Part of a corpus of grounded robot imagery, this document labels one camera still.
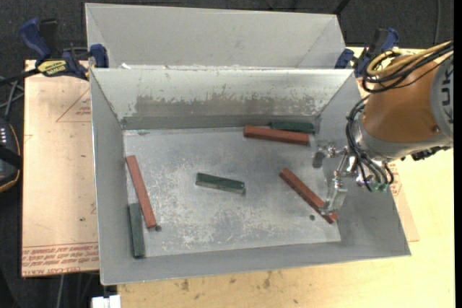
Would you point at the grey metal bin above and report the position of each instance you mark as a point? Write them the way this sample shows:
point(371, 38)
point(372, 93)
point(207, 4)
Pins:
point(223, 169)

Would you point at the dark green flat block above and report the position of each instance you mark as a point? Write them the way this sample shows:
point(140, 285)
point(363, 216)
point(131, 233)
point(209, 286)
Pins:
point(137, 231)
point(220, 183)
point(293, 126)

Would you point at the red-brown flat block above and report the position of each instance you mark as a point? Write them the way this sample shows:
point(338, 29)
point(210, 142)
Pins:
point(301, 189)
point(141, 193)
point(276, 135)

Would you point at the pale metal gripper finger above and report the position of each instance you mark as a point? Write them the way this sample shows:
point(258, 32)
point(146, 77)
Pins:
point(335, 196)
point(318, 159)

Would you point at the brown cardboard board, red print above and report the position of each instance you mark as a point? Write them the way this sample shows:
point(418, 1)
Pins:
point(57, 169)

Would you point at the black cylinder on white bracket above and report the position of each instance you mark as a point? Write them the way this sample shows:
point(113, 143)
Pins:
point(425, 154)

